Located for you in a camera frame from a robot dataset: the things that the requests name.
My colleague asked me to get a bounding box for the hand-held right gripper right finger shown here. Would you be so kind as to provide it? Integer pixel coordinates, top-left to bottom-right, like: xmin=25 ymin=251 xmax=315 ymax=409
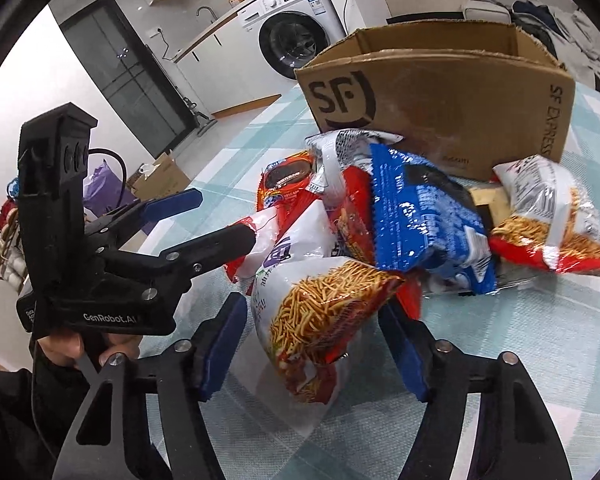
xmin=377 ymin=300 xmax=578 ymax=480

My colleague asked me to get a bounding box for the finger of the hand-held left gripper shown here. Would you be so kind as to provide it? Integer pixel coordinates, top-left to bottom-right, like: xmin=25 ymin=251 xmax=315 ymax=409
xmin=82 ymin=189 xmax=203 ymax=251
xmin=100 ymin=222 xmax=258 ymax=286

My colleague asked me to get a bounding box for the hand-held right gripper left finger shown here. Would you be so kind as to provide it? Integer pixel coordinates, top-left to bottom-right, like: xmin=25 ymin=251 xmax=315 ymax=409
xmin=50 ymin=292 xmax=248 ymax=480

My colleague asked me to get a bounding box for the white noodle snack packet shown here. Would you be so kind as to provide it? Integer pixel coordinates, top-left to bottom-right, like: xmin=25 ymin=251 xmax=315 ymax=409
xmin=224 ymin=205 xmax=423 ymax=408
xmin=487 ymin=154 xmax=600 ymax=278

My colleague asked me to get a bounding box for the brown cardboard box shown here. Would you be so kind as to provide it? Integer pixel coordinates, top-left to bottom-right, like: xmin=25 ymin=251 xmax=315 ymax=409
xmin=294 ymin=20 xmax=577 ymax=183

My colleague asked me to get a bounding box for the person's left forearm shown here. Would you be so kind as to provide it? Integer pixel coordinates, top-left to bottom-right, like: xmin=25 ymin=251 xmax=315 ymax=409
xmin=0 ymin=350 xmax=96 ymax=480

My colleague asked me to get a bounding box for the person's left hand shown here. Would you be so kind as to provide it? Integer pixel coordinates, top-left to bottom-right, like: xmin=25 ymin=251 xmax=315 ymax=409
xmin=37 ymin=334 xmax=141 ymax=367

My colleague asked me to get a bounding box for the small cardboard box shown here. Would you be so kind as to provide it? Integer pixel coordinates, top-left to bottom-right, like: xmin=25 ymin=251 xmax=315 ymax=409
xmin=127 ymin=152 xmax=191 ymax=201

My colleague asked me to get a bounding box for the cluttered wooden rack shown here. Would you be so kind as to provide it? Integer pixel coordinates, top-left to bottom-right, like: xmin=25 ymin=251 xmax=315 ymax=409
xmin=0 ymin=175 xmax=31 ymax=291

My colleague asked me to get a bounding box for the purple bag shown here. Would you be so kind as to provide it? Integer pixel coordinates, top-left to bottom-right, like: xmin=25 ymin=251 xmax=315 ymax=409
xmin=82 ymin=160 xmax=136 ymax=216

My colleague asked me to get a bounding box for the floor mop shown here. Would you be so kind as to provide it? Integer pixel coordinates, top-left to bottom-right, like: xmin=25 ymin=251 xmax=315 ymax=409
xmin=180 ymin=92 xmax=218 ymax=138

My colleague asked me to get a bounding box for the dark glass door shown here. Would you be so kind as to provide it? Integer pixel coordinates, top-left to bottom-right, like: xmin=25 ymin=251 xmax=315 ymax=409
xmin=60 ymin=0 xmax=191 ymax=158

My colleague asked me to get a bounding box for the blue cookie packet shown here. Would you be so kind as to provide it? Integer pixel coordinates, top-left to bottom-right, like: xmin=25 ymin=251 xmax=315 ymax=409
xmin=367 ymin=142 xmax=498 ymax=296

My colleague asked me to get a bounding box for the white kitchen counter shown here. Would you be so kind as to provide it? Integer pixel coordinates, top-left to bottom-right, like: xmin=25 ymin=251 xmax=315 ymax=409
xmin=172 ymin=10 xmax=283 ymax=118

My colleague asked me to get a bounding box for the checkered teal tablecloth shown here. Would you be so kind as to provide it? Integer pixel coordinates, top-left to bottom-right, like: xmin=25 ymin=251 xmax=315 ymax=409
xmin=140 ymin=82 xmax=600 ymax=480

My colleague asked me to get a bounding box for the silver snack packet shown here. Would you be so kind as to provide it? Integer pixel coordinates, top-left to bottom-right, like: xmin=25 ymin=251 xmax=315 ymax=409
xmin=304 ymin=129 xmax=406 ymax=206

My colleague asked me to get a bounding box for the white washing machine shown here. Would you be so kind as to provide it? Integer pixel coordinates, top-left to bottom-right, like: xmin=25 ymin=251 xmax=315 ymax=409
xmin=237 ymin=0 xmax=348 ymax=81

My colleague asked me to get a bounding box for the grey sofa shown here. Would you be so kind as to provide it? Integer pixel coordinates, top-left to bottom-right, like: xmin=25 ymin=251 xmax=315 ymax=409
xmin=462 ymin=0 xmax=600 ymax=101

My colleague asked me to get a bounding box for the pile of clothes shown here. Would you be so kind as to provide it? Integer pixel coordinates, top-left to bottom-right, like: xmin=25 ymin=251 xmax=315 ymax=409
xmin=510 ymin=0 xmax=600 ymax=91

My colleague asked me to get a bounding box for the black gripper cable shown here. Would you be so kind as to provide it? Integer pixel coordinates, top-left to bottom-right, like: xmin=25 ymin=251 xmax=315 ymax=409
xmin=87 ymin=147 xmax=128 ymax=196

